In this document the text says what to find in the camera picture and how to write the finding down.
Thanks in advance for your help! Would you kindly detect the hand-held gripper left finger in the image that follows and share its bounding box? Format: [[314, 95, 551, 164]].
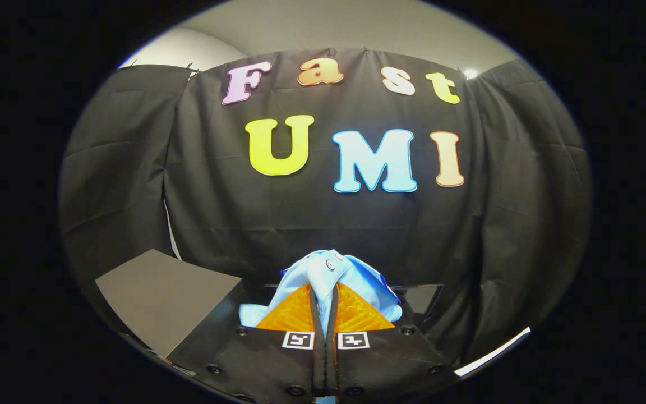
[[166, 282, 326, 402]]

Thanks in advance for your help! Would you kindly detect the light blue polo shirt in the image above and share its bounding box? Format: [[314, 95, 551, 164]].
[[239, 249, 403, 329]]

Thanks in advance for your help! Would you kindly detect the dark cabinet with beige door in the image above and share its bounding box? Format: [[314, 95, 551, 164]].
[[95, 249, 245, 360]]

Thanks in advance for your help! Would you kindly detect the black backdrop cloth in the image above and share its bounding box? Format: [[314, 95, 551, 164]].
[[58, 48, 593, 365]]

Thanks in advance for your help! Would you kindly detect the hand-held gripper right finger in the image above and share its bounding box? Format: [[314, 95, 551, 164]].
[[326, 282, 461, 400]]

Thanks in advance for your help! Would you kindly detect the white flat board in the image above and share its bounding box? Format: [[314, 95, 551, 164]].
[[454, 327, 531, 378]]

